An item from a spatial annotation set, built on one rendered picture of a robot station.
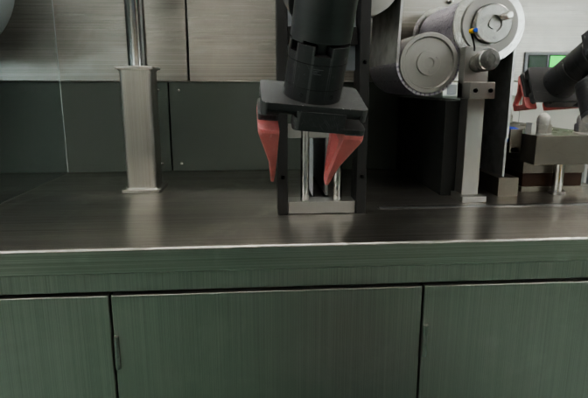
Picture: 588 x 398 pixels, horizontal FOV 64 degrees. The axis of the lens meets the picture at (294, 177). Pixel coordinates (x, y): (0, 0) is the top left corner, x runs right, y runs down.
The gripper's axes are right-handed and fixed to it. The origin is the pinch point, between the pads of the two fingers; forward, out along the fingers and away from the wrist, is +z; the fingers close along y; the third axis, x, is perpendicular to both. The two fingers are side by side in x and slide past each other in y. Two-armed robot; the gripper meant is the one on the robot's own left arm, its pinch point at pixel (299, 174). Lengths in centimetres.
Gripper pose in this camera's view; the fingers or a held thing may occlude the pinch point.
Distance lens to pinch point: 51.3
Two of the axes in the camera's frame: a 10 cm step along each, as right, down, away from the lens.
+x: 0.9, 5.0, -8.6
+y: -9.9, -0.6, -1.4
